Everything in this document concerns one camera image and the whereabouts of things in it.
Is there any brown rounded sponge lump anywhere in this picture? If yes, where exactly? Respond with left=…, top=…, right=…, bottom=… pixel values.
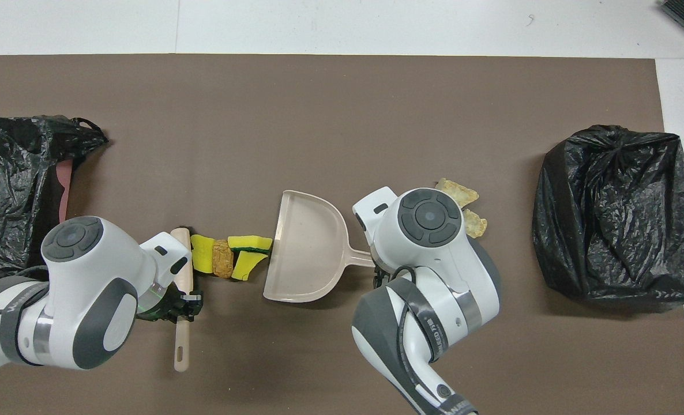
left=212, top=239, right=234, bottom=279

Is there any beige plastic dustpan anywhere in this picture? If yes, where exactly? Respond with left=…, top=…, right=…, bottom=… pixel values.
left=262, top=190, right=375, bottom=304

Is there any beige hand brush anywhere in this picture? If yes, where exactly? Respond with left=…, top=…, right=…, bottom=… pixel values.
left=170, top=227, right=194, bottom=373

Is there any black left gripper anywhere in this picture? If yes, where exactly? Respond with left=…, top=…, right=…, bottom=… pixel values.
left=136, top=281, right=204, bottom=323

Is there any black bag bin pink rim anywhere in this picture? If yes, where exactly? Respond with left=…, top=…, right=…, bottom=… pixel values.
left=0, top=115, right=110, bottom=292

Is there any plain yellow sponge chunk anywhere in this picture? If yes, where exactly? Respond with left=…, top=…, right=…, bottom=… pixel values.
left=190, top=234, right=216, bottom=274

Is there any yellow green sponge wedge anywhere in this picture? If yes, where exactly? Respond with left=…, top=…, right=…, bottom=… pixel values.
left=230, top=251, right=269, bottom=282

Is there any black bag lined bin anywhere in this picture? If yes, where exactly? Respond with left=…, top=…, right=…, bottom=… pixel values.
left=531, top=124, right=684, bottom=315

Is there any brown table mat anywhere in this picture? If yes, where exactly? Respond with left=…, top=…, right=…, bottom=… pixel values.
left=0, top=54, right=684, bottom=415

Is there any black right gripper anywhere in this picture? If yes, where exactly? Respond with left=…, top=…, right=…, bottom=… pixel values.
left=371, top=254, right=392, bottom=290

